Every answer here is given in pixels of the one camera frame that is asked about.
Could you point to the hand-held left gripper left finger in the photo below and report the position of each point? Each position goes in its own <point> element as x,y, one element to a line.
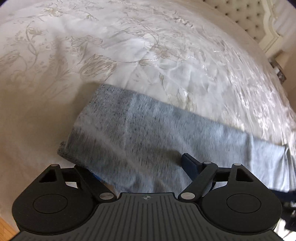
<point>92,179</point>

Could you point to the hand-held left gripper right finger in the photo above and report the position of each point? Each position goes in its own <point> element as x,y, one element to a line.
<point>188,162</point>

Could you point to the grey speckled pants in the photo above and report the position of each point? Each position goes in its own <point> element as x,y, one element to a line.
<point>161,139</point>

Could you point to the dark blurred object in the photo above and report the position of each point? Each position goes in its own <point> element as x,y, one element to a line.
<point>289,214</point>

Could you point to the white floral bedspread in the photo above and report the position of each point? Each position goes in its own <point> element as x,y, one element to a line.
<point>173,46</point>

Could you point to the bedside table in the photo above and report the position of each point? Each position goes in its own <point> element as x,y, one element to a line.
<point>278,69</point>

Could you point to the cream tufted headboard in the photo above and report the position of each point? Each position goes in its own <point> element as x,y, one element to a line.
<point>249,16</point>

